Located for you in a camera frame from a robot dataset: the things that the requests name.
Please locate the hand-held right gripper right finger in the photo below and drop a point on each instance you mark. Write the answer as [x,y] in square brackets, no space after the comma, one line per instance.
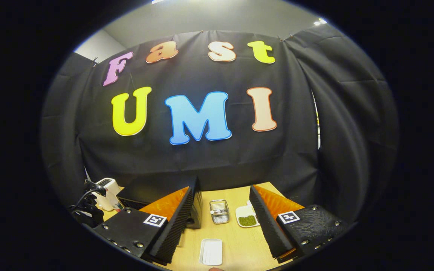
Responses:
[268,226]

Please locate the white divided bean plate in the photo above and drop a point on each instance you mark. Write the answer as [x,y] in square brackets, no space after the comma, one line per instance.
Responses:
[247,220]

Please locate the clear glass container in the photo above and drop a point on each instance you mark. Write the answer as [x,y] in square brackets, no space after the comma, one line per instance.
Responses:
[219,212]

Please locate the white toaster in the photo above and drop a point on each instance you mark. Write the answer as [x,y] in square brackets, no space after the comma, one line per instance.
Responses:
[112,195]

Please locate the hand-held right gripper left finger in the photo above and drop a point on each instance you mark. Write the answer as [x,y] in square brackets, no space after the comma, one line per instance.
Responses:
[175,226]

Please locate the black backdrop cloth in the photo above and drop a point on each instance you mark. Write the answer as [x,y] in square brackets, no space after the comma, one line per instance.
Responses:
[202,162]

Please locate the white rectangular tray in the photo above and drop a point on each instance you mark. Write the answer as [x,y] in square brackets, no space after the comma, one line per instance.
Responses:
[211,252]

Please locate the black electric oven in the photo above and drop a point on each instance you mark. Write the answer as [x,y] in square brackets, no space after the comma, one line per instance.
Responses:
[196,210]

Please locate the ceiling light panel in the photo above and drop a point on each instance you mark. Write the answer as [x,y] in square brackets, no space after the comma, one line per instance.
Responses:
[319,22]
[158,1]

